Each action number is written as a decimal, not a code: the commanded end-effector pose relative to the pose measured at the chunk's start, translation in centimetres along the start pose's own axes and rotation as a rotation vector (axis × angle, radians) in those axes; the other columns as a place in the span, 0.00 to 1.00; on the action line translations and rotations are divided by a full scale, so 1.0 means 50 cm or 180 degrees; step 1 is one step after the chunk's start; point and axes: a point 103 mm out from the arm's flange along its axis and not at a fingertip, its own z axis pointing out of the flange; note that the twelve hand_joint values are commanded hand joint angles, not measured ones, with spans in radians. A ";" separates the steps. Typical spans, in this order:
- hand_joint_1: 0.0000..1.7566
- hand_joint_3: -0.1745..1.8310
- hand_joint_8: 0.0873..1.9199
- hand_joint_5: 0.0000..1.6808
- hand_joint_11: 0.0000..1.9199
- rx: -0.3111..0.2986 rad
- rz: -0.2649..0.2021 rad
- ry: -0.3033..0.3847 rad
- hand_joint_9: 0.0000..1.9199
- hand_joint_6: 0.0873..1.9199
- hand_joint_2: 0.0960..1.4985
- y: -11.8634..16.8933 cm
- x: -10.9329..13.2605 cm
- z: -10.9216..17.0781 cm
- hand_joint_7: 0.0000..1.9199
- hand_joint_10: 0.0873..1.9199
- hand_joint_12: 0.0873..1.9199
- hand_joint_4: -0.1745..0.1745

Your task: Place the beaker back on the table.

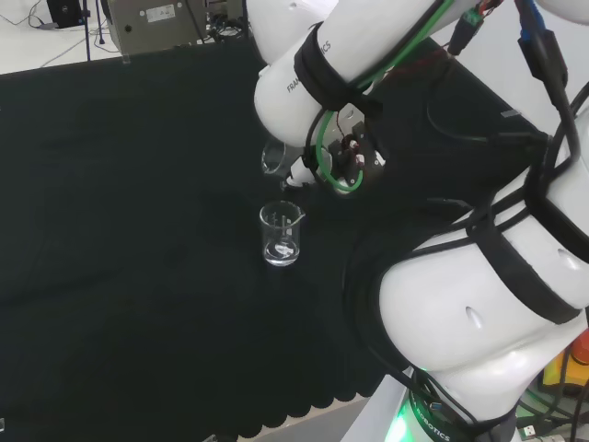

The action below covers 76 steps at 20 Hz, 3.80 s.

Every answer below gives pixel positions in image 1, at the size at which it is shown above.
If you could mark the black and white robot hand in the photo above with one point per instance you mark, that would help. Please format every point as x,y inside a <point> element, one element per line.
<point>349,161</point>

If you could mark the small clear glass beaker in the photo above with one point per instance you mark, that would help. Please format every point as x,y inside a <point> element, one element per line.
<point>271,159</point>

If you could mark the clear graduated glass beaker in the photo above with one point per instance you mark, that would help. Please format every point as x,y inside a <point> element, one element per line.
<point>280,251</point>

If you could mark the black bench cloth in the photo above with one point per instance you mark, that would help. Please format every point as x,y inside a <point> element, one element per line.
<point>138,230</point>

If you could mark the grey metal equipment box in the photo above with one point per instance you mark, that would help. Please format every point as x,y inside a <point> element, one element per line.
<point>152,23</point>

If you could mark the blue tripod leg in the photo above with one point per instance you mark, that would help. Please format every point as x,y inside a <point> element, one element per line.
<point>87,32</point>

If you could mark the yellow stop button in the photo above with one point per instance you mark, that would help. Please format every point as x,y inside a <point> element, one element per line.
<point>557,373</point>

